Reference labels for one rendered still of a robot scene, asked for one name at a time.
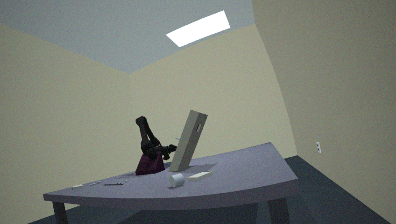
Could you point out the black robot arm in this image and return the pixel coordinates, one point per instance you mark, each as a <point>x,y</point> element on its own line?
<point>149,147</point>

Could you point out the light grey cylinder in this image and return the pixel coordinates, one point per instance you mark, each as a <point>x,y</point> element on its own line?
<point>176,180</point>

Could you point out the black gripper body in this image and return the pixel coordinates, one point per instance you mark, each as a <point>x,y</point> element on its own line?
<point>165,149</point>

